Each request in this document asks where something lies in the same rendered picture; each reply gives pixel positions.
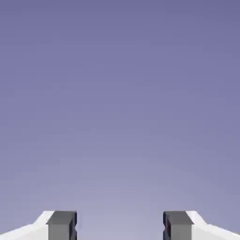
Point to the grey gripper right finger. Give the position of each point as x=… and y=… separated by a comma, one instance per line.
x=179, y=226

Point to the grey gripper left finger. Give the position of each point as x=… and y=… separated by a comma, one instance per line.
x=60, y=226

